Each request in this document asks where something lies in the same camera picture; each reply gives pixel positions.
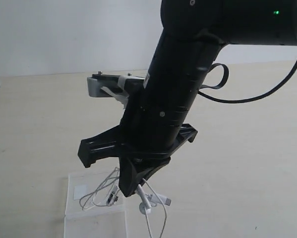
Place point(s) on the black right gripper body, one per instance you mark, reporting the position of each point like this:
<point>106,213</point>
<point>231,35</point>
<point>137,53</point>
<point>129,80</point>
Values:
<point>151,128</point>

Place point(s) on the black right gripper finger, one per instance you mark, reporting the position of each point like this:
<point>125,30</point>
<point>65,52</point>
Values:
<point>148,167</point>
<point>131,173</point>

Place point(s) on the clear plastic storage box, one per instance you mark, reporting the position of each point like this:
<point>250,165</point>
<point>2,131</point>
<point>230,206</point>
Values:
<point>94,206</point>

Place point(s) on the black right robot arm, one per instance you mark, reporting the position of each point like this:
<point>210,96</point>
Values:
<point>194,32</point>

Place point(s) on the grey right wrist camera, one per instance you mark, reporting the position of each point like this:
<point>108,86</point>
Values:
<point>119,87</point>

